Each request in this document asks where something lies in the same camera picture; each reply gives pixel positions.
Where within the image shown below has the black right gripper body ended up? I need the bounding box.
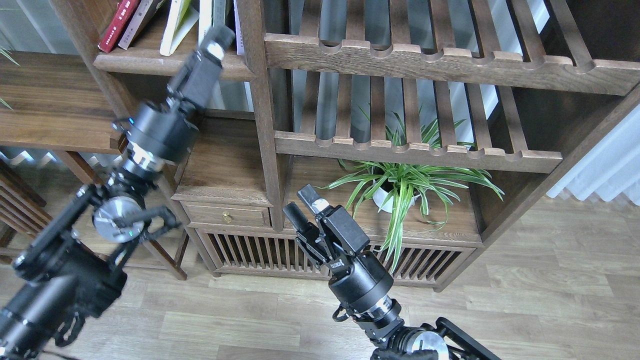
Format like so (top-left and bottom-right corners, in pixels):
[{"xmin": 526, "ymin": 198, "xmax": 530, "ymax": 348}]
[{"xmin": 295, "ymin": 205, "xmax": 393, "ymax": 314}]

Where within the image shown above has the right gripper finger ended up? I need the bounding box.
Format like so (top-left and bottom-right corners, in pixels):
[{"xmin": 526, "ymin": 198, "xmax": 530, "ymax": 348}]
[
  {"xmin": 297, "ymin": 184, "xmax": 332, "ymax": 215},
  {"xmin": 283, "ymin": 202, "xmax": 311, "ymax": 233}
]

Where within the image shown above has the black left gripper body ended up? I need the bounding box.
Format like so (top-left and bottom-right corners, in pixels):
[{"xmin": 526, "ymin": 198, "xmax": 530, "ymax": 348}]
[{"xmin": 125, "ymin": 47, "xmax": 223, "ymax": 166}]

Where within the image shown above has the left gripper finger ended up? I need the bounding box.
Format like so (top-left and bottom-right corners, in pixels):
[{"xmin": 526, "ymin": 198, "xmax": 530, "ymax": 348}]
[{"xmin": 199, "ymin": 25, "xmax": 236, "ymax": 62}]

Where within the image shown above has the yellow green cover book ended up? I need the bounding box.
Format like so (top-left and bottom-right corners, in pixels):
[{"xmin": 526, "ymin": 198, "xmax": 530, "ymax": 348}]
[{"xmin": 158, "ymin": 0, "xmax": 199, "ymax": 57}]

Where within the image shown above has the dark maroon cover book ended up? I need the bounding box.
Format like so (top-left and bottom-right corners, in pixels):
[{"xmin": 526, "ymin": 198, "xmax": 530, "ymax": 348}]
[{"xmin": 118, "ymin": 0, "xmax": 166, "ymax": 50}]

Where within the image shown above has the red cover book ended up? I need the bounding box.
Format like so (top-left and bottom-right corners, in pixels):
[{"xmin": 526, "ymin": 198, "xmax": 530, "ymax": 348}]
[{"xmin": 97, "ymin": 0, "xmax": 141, "ymax": 53}]

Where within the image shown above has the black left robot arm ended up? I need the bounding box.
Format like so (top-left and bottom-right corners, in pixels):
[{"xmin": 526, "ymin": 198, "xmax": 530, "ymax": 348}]
[{"xmin": 1, "ymin": 23, "xmax": 236, "ymax": 360}]

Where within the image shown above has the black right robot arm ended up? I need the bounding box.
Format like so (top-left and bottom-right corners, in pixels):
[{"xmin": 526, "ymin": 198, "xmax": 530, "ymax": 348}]
[{"xmin": 284, "ymin": 185, "xmax": 498, "ymax": 360}]

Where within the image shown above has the dark green upright book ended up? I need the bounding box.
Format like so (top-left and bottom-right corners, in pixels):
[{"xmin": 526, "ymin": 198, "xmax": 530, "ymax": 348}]
[{"xmin": 211, "ymin": 0, "xmax": 233, "ymax": 27}]

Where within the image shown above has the white upright book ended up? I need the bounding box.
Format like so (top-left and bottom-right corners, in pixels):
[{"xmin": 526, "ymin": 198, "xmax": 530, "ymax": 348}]
[{"xmin": 198, "ymin": 0, "xmax": 214, "ymax": 45}]

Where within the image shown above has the green spider plant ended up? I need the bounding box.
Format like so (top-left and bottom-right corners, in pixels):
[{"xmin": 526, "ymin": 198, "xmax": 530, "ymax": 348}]
[{"xmin": 313, "ymin": 106, "xmax": 505, "ymax": 273}]

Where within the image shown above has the wooden side table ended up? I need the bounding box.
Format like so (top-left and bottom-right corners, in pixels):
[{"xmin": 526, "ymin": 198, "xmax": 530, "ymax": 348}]
[{"xmin": 0, "ymin": 51, "xmax": 189, "ymax": 281}]

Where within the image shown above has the dark wooden bookshelf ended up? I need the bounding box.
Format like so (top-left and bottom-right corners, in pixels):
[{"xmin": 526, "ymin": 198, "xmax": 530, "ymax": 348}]
[{"xmin": 50, "ymin": 0, "xmax": 640, "ymax": 293}]

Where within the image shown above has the wooden slatted rack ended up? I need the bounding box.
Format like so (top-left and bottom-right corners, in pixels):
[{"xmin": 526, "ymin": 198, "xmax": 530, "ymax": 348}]
[{"xmin": 0, "ymin": 161, "xmax": 53, "ymax": 265}]

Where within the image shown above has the white curtain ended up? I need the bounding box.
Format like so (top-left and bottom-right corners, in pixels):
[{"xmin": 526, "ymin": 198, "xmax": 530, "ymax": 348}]
[{"xmin": 546, "ymin": 105, "xmax": 640, "ymax": 206}]

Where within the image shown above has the white book behind post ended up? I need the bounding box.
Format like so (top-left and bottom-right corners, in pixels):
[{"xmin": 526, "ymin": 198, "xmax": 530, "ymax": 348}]
[{"xmin": 233, "ymin": 0, "xmax": 245, "ymax": 56}]

